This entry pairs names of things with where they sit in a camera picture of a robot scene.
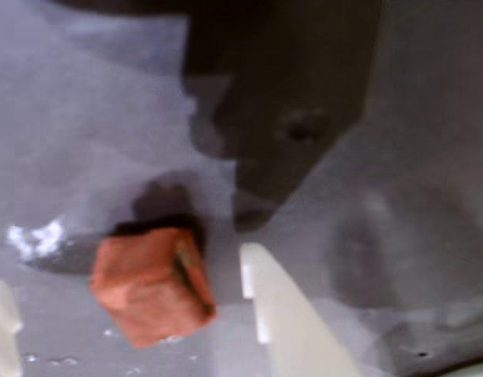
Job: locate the black mat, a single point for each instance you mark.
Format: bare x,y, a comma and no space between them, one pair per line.
88,137

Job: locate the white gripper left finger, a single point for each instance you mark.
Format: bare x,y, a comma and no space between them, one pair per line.
3,337

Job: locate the red-brown cube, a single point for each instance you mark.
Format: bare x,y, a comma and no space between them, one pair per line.
147,286

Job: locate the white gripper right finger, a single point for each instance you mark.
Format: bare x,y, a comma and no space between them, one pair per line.
288,314

